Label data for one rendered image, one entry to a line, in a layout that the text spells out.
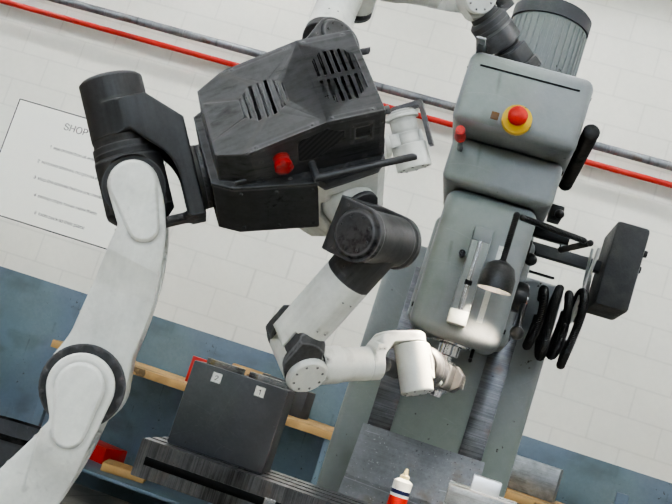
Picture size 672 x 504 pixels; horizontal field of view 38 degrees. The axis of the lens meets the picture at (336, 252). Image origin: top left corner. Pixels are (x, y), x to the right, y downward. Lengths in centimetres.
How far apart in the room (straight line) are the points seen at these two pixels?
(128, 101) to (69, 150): 537
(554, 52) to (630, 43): 445
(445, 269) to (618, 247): 51
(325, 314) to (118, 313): 35
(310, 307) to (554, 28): 111
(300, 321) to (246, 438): 50
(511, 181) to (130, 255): 84
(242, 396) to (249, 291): 441
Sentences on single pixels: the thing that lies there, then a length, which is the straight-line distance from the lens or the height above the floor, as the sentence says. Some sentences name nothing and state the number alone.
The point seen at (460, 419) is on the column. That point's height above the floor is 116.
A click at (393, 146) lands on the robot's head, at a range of 182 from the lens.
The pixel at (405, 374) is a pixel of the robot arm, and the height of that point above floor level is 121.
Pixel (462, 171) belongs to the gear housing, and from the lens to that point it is 208.
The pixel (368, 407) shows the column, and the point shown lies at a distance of 252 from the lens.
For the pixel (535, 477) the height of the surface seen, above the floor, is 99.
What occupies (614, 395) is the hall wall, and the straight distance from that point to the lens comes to 643.
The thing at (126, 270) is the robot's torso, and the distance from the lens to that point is 169.
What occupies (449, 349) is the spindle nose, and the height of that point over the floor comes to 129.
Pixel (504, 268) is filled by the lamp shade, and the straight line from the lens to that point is 194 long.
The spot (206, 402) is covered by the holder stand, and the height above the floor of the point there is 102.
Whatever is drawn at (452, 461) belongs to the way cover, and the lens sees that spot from 250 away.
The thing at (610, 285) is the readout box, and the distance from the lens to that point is 239.
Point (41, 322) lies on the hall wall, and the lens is 693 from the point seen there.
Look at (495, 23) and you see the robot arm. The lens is 220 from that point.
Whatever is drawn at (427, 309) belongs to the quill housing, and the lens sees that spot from 206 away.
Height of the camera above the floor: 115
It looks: 7 degrees up
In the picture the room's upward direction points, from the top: 18 degrees clockwise
